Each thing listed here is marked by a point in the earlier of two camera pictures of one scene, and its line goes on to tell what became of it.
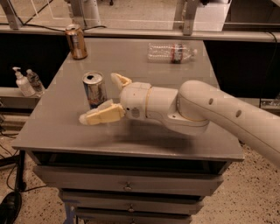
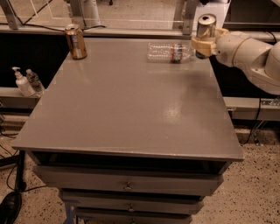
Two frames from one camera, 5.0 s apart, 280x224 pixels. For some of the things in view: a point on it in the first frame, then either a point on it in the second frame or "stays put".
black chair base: [10, 206] stays put
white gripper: [135, 98] → [231, 47]
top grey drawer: [180, 180] stays put
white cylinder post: [91, 14] stays put
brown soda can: [77, 41] stays put
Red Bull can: [95, 89] → [206, 29]
